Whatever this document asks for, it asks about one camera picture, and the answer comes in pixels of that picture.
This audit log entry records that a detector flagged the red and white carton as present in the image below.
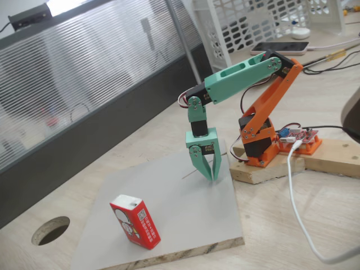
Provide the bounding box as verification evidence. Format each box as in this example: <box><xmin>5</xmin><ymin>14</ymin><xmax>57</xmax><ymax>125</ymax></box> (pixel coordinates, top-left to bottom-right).
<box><xmin>109</xmin><ymin>194</ymin><xmax>161</xmax><ymax>250</ymax></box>

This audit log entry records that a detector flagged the black box device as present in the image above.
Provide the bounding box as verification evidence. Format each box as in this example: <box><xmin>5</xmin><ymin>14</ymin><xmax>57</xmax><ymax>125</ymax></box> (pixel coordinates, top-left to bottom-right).
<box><xmin>7</xmin><ymin>2</ymin><xmax>53</xmax><ymax>31</ymax></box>

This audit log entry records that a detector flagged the short wooden base block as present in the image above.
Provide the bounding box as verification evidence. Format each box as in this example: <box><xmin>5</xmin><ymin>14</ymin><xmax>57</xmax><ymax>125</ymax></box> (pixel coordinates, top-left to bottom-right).
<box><xmin>229</xmin><ymin>146</ymin><xmax>306</xmax><ymax>185</ymax></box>

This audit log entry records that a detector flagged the grey flat board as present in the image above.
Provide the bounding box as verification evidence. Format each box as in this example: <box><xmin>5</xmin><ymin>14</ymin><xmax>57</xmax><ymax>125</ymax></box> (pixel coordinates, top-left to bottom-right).
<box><xmin>69</xmin><ymin>139</ymin><xmax>245</xmax><ymax>270</ymax></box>

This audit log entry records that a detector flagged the red circuit board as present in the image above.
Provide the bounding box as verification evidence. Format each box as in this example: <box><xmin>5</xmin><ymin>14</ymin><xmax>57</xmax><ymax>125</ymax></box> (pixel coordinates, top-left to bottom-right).
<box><xmin>277</xmin><ymin>126</ymin><xmax>320</xmax><ymax>145</ymax></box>

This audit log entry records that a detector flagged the orange circuit board holder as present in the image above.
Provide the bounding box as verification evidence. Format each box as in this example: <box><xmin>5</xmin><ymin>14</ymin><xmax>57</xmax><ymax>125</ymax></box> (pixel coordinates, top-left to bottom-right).
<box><xmin>277</xmin><ymin>134</ymin><xmax>323</xmax><ymax>156</ymax></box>

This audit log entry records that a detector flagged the large white perforated basket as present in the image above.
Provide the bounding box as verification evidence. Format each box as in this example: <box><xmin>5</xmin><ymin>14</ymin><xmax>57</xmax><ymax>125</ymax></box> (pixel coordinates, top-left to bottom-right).
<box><xmin>192</xmin><ymin>0</ymin><xmax>279</xmax><ymax>73</ymax></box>

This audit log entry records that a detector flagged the white smartphone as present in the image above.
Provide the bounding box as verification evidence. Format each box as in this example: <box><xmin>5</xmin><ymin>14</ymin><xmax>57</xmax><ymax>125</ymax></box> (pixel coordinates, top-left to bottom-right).
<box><xmin>250</xmin><ymin>41</ymin><xmax>310</xmax><ymax>56</ymax></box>

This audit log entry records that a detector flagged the long wooden plank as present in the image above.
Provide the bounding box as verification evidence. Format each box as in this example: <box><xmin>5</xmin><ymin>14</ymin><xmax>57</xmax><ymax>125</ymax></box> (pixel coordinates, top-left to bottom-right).
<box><xmin>281</xmin><ymin>137</ymin><xmax>360</xmax><ymax>178</ymax></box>

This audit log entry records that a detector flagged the ribbed glass partition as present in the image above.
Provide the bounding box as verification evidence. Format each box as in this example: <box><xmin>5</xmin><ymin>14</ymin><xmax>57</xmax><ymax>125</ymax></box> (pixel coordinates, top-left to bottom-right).
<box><xmin>0</xmin><ymin>0</ymin><xmax>214</xmax><ymax>230</ymax></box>

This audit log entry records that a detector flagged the white rounded earbud case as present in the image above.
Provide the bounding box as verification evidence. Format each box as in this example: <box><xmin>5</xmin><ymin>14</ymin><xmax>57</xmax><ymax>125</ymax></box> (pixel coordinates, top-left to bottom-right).
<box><xmin>291</xmin><ymin>27</ymin><xmax>312</xmax><ymax>40</ymax></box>

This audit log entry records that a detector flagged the dark grey rounded object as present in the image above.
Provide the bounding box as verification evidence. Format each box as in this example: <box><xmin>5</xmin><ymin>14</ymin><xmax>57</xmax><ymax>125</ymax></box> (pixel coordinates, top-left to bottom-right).
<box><xmin>340</xmin><ymin>87</ymin><xmax>360</xmax><ymax>144</ymax></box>

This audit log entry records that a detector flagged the small white perforated crate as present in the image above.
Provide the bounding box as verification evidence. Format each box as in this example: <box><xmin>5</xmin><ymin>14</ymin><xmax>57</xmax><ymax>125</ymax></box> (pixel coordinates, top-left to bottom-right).
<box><xmin>274</xmin><ymin>0</ymin><xmax>347</xmax><ymax>36</ymax></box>

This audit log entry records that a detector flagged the white USB cable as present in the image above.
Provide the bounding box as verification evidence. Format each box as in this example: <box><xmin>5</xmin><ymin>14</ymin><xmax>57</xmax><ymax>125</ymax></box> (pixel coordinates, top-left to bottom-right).
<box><xmin>286</xmin><ymin>140</ymin><xmax>360</xmax><ymax>264</ymax></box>

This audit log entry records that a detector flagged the thin black power cable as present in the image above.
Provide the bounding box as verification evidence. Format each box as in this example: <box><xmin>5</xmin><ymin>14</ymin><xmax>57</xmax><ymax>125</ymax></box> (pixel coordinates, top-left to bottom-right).
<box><xmin>305</xmin><ymin>124</ymin><xmax>360</xmax><ymax>138</ymax></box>

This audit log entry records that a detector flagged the black looped cable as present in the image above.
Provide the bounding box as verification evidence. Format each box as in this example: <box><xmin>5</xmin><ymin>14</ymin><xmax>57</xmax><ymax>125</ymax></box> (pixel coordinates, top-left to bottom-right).
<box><xmin>302</xmin><ymin>42</ymin><xmax>360</xmax><ymax>75</ymax></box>

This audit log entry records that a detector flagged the yellow handled screwdriver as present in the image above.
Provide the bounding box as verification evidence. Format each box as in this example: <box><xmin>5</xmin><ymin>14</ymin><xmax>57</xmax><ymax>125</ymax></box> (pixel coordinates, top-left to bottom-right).
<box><xmin>303</xmin><ymin>48</ymin><xmax>348</xmax><ymax>68</ymax></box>

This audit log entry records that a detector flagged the pale pink charging cable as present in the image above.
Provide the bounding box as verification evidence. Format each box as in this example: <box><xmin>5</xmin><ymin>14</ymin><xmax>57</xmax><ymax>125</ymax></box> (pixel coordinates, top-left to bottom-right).
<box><xmin>308</xmin><ymin>38</ymin><xmax>360</xmax><ymax>52</ymax></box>

